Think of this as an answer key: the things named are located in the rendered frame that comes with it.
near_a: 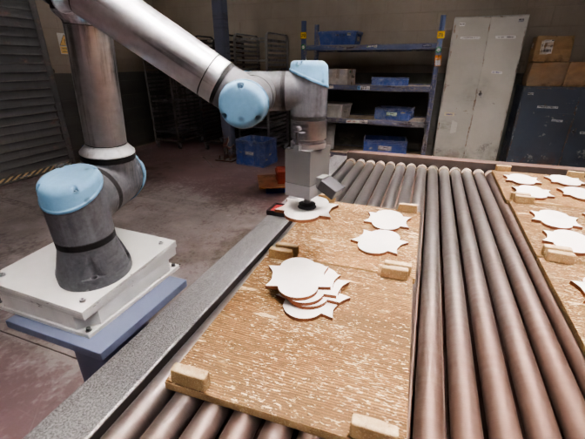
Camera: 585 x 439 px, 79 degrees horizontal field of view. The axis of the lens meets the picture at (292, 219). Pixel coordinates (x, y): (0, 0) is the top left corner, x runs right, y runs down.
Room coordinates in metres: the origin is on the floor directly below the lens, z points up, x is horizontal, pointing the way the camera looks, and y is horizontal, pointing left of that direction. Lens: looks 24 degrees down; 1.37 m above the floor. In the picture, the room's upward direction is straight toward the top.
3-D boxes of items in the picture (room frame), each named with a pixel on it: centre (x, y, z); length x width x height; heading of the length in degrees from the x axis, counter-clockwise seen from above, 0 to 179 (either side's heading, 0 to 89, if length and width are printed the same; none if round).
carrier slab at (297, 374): (0.53, -0.04, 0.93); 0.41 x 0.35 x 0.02; 162
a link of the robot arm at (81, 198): (0.68, 0.44, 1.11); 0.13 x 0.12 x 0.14; 175
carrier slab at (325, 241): (0.92, -0.18, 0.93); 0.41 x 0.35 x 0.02; 160
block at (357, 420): (0.30, -0.10, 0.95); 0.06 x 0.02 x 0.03; 72
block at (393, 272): (0.67, -0.23, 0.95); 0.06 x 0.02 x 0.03; 72
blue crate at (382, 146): (5.31, -1.39, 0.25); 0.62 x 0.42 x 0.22; 77
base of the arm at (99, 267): (0.68, 0.44, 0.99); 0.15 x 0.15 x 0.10
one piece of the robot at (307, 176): (0.74, -0.05, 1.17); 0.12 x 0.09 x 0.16; 56
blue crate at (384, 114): (5.29, -1.47, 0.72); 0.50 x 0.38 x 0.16; 62
